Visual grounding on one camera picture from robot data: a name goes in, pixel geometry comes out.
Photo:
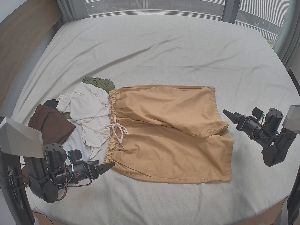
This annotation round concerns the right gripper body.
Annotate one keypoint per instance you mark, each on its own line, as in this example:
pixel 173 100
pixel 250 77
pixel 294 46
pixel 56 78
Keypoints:
pixel 248 125

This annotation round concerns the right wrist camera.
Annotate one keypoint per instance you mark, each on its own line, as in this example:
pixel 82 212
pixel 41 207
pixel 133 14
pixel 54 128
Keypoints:
pixel 256 112

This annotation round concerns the olive green garment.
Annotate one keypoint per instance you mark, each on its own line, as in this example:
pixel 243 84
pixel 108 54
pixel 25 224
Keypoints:
pixel 103 84

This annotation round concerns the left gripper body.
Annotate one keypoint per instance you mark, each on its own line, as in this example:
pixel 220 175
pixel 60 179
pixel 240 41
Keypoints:
pixel 84 171

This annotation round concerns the grey-green curtain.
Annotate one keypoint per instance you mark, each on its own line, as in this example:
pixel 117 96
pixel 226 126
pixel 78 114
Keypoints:
pixel 70 3
pixel 290 31

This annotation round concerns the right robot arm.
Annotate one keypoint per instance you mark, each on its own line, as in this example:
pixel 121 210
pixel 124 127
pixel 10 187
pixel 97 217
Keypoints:
pixel 276 149

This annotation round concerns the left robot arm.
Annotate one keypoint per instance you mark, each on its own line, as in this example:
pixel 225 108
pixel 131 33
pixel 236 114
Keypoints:
pixel 21 137

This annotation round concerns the tan shorts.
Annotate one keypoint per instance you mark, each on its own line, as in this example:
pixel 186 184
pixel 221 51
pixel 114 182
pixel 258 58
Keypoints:
pixel 175 125

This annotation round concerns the black garment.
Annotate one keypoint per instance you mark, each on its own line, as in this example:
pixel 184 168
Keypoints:
pixel 50 104

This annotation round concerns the dark brown garment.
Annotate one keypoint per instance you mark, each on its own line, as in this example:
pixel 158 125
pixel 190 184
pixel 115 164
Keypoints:
pixel 51 123

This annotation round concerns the bed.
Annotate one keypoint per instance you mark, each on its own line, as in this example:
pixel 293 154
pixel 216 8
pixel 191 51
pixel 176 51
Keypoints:
pixel 164 43

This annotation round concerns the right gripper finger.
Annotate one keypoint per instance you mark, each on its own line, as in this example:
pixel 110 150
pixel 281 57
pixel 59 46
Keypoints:
pixel 233 118
pixel 239 115

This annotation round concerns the cream white garment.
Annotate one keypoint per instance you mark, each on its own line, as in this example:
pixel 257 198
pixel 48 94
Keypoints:
pixel 89 106

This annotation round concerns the window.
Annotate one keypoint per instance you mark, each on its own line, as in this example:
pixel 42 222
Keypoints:
pixel 232 3

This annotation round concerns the pale grey garment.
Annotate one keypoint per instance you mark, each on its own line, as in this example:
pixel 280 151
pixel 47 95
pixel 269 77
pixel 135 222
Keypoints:
pixel 75 139

